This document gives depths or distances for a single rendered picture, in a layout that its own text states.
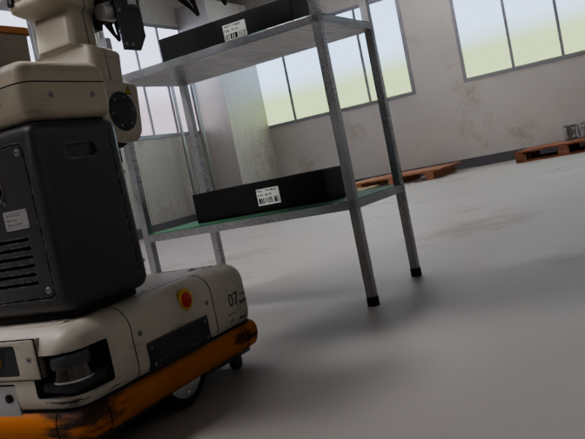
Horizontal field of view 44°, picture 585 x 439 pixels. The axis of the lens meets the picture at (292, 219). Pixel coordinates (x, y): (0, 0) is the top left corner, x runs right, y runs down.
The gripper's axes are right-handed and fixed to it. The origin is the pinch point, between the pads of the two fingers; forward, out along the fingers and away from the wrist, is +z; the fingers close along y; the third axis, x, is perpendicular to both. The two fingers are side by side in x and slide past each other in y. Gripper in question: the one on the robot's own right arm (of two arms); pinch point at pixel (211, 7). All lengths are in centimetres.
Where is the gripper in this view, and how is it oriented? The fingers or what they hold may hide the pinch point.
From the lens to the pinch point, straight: 225.2
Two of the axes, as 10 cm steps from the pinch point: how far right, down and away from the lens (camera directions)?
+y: -8.8, 2.0, 4.3
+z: 4.1, 7.9, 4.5
